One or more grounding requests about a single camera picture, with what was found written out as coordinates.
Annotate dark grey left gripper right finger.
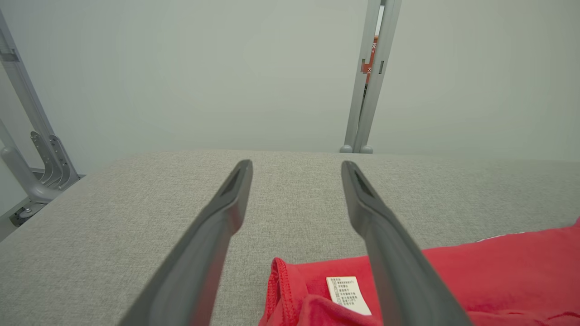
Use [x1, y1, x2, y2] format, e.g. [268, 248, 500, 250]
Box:
[342, 160, 473, 326]

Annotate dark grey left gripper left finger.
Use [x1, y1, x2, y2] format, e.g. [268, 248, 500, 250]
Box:
[119, 159, 253, 326]

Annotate red shirt with white sleeve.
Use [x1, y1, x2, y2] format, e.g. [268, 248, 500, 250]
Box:
[259, 217, 580, 326]

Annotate grey metal stand left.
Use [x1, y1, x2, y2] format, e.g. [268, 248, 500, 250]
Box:
[0, 9, 87, 228]

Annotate grey partition post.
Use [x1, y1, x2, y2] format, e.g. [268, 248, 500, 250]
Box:
[340, 0, 403, 154]

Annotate red sign behind post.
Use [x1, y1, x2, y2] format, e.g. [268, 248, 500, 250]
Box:
[361, 35, 379, 85]

